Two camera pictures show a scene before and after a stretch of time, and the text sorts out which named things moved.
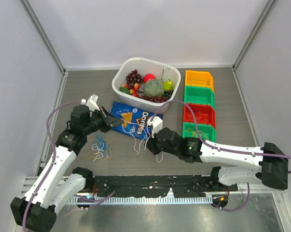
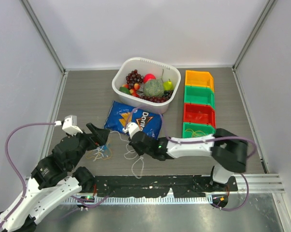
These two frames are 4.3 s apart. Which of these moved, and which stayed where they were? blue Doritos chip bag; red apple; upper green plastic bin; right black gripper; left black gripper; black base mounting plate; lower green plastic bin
Moved: right black gripper; left black gripper
Stayed: blue Doritos chip bag; lower green plastic bin; upper green plastic bin; red apple; black base mounting plate
